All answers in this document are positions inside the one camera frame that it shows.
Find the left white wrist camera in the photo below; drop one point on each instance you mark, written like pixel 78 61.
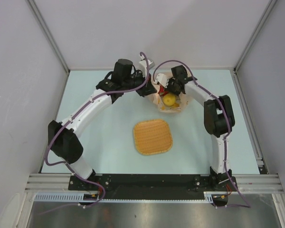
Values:
pixel 142 65

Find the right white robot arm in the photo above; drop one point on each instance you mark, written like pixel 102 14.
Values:
pixel 218 121

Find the translucent orange plastic bag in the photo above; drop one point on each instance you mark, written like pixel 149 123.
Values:
pixel 182 100

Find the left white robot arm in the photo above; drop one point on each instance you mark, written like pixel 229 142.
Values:
pixel 63 137

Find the yellow fake lemon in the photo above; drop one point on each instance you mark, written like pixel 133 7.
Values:
pixel 169 99

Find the right aluminium corner post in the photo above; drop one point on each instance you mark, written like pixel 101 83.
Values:
pixel 261 23

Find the left aluminium corner post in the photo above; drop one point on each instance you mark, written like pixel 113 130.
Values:
pixel 47 33

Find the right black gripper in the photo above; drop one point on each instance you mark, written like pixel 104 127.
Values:
pixel 168 89

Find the aluminium corner post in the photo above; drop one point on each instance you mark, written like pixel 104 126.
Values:
pixel 261 23
pixel 47 33

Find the woven bamboo tray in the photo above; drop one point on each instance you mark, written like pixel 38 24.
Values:
pixel 152 137

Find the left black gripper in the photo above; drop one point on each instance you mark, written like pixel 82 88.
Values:
pixel 147 89

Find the aluminium frame rail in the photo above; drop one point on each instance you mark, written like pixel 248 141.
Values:
pixel 247 183

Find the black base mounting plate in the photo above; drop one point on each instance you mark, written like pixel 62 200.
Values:
pixel 161 186

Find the white slotted cable duct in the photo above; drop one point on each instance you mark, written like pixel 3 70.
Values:
pixel 88 198

